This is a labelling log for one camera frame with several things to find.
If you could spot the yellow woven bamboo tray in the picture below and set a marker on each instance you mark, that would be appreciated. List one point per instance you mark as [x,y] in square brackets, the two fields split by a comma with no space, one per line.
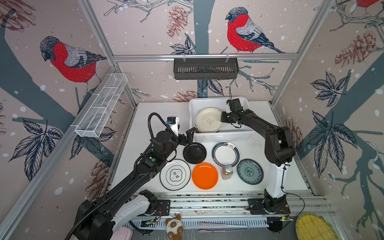
[313,227]

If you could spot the cream white large plate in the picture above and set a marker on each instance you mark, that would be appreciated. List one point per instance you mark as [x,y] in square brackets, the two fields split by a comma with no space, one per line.
[208,120]

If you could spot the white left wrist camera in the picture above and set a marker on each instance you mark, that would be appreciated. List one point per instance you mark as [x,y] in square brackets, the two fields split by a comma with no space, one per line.
[173,123]

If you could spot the green rimmed white plate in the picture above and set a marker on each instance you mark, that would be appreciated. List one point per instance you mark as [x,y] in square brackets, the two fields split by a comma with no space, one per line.
[226,153]

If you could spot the orange plate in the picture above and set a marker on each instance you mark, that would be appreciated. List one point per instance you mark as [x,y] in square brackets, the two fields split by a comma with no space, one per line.
[205,176]

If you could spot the white plastic bin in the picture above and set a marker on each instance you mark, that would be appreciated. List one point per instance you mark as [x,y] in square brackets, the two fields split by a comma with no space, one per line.
[227,133]

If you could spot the white wire mesh shelf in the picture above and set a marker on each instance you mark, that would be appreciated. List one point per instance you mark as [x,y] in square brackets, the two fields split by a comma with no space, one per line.
[98,114]

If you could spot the teal patterned plate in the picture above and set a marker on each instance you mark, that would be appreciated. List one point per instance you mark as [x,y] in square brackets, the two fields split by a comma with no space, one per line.
[250,172]

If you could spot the aluminium rail base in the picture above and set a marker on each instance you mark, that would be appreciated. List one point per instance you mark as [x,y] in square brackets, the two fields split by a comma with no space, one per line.
[238,209]

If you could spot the pink tweezers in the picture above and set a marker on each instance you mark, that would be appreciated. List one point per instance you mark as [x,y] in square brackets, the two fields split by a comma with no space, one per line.
[206,227]

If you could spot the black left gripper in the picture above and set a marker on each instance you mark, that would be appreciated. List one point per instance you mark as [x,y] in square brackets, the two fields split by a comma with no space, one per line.
[184,141]

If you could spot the pink tray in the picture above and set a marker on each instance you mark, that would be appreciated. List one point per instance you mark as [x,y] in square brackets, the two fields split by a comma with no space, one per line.
[123,233]

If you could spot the white plate with black emblem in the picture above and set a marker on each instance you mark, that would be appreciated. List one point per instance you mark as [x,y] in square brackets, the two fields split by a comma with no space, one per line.
[175,175]

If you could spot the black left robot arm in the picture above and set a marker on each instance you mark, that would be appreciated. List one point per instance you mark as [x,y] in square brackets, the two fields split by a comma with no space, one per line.
[95,220]

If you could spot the brown white plush toy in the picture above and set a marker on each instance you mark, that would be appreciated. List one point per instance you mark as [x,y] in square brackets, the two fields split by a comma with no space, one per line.
[174,227]

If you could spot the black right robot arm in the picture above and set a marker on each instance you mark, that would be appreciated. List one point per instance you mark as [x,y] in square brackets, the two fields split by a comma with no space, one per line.
[279,150]

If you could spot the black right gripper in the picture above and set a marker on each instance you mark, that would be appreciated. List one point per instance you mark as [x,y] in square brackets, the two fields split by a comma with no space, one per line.
[224,117]

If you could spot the black hanging basket shelf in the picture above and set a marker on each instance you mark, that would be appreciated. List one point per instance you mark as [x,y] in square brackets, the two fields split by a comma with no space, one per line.
[206,69]

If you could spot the small amber glass jar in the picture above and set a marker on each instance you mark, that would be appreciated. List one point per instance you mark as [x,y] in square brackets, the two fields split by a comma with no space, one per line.
[227,172]

